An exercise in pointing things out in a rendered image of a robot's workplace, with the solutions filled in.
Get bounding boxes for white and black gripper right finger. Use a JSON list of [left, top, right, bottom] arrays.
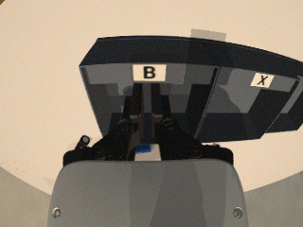
[[151, 83, 234, 166]]

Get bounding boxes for black aa battery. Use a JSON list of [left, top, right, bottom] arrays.
[[75, 135, 90, 149]]

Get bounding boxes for dark grey rack of three bins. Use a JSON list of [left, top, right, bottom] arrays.
[[79, 35, 303, 145]]

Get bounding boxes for blue aa battery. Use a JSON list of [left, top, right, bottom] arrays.
[[135, 145, 154, 154]]

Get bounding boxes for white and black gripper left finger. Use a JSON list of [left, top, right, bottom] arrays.
[[62, 83, 144, 166]]

